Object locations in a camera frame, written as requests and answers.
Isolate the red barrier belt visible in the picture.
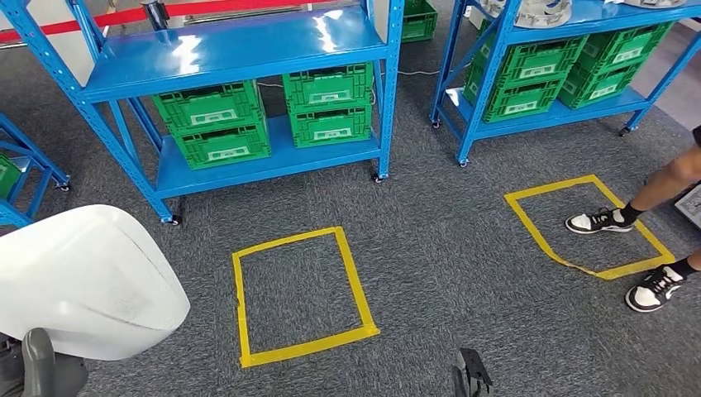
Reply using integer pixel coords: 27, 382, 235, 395
0, 0, 341, 44

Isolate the white cabinet panel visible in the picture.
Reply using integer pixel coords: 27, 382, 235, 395
26, 0, 98, 87

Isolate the grey flat device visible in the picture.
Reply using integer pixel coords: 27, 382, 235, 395
675, 183, 701, 232

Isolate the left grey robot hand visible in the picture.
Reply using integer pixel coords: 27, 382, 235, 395
0, 328, 88, 397

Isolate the green plastic crate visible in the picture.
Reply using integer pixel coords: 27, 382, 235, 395
174, 120, 274, 171
152, 80, 268, 137
471, 35, 589, 90
401, 0, 439, 44
282, 61, 376, 114
289, 103, 374, 150
0, 153, 24, 201
557, 57, 648, 111
463, 71, 569, 125
579, 22, 675, 75

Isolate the black-topped stanchion post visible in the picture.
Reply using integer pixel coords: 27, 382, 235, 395
140, 0, 172, 31

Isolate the person's leg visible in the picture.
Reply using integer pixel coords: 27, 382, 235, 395
618, 124, 701, 226
668, 249, 701, 280

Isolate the right dark robot hand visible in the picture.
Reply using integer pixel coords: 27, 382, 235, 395
451, 347, 494, 397

